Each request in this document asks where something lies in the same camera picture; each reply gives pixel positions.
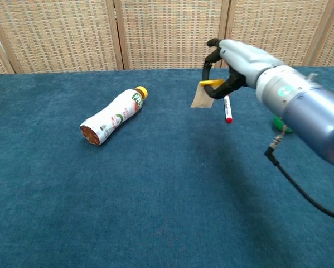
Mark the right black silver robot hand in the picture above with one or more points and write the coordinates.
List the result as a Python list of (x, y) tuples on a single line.
[(242, 61)]

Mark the right blue silver robot arm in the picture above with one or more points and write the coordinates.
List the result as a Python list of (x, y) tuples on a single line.
[(309, 111)]

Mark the red capped white marker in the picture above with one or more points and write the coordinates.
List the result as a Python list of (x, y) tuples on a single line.
[(228, 111)]

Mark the green ball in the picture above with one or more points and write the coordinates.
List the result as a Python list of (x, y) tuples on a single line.
[(278, 123)]

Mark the white bottle with yellow cap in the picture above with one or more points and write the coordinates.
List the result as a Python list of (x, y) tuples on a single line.
[(116, 115)]

